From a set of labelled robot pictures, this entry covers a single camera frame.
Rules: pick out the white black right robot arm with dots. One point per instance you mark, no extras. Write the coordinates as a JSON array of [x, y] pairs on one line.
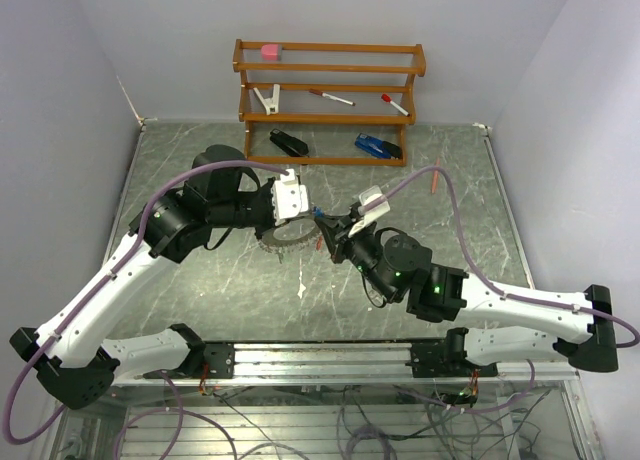
[[494, 322]]

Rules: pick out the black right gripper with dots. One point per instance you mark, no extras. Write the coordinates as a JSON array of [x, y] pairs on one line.
[[339, 245]]

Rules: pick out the large keyring with small rings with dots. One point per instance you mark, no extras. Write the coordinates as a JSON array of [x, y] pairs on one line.
[[293, 234]]

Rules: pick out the red capped white marker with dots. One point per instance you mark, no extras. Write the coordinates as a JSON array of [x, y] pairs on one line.
[[387, 99]]

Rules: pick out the black stapler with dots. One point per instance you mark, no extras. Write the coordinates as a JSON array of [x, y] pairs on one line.
[[290, 145]]

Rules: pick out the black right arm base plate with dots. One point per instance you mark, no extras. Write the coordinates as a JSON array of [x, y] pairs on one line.
[[427, 361]]

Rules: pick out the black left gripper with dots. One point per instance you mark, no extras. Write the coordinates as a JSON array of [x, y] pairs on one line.
[[266, 188]]

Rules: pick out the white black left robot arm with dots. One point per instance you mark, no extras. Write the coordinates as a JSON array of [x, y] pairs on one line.
[[72, 354]]

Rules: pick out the aluminium mounting rail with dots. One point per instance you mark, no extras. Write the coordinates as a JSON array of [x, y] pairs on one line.
[[328, 362]]

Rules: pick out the blue stapler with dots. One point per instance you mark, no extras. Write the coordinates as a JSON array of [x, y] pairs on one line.
[[378, 148]]

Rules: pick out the pink eraser block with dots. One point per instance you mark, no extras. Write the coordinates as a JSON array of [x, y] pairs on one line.
[[271, 52]]

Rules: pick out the orange pencil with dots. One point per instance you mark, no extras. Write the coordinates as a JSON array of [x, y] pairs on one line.
[[435, 178]]

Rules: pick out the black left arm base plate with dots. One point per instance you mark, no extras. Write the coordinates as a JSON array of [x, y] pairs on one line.
[[210, 360]]

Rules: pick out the white plastic clamp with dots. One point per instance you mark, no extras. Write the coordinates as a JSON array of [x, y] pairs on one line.
[[270, 104]]

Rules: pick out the red capped thin marker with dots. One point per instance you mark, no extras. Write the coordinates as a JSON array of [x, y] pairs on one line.
[[332, 97]]

